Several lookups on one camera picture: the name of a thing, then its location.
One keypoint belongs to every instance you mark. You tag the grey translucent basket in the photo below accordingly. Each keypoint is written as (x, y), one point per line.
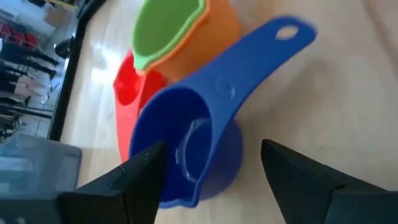
(37, 165)

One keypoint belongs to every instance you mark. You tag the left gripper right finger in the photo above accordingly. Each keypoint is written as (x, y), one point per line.
(298, 186)

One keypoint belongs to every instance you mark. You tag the blue measuring cup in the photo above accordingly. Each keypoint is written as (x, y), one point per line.
(217, 93)

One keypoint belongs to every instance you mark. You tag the orange measuring cup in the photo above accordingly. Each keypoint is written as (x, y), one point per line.
(205, 46)

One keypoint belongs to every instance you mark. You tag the green measuring cup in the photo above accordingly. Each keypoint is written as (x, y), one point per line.
(164, 28)

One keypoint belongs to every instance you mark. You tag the red measuring cup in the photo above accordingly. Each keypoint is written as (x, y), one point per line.
(127, 87)

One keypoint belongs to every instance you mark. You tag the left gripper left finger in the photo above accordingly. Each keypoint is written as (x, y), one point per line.
(133, 189)

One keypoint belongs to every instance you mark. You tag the black aluminium table frame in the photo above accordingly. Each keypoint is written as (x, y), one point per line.
(66, 102)

